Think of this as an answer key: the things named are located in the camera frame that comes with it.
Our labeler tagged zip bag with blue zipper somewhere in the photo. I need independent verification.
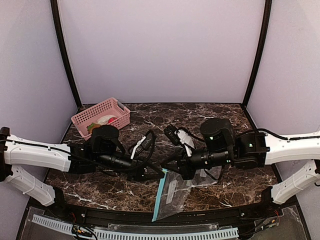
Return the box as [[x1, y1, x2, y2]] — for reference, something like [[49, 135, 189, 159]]
[[151, 168, 192, 222]]

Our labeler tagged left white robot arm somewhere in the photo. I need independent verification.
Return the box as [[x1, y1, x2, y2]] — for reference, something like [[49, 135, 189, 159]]
[[0, 125, 165, 208]]

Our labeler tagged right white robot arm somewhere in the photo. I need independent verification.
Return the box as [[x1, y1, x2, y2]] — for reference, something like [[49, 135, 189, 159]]
[[161, 118, 320, 205]]

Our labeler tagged red toy fruit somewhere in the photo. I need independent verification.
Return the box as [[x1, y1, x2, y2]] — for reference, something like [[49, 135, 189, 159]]
[[108, 117, 117, 124]]

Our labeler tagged white toy bun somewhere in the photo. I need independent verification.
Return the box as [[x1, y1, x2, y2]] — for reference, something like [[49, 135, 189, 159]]
[[96, 114, 116, 125]]

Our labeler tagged pink perforated plastic basket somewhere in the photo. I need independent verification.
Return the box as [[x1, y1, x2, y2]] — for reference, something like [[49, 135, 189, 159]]
[[71, 97, 131, 140]]

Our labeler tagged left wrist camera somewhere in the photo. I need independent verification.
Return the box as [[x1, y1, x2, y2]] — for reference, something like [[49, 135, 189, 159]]
[[130, 130, 156, 160]]

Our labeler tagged white slotted cable duct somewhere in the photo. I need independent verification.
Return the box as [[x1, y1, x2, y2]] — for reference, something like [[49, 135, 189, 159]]
[[31, 214, 239, 240]]

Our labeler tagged black front table rail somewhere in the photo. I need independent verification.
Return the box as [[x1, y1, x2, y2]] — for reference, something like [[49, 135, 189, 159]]
[[50, 202, 283, 231]]

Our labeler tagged right black frame post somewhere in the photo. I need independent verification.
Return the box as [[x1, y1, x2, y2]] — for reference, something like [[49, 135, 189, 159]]
[[241, 0, 273, 109]]

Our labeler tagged black frame post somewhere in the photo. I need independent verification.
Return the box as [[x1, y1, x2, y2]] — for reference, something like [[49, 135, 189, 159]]
[[241, 0, 273, 109], [50, 0, 82, 110]]

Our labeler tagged left black frame post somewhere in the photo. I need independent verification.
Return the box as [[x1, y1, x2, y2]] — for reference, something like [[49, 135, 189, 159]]
[[50, 0, 82, 110]]

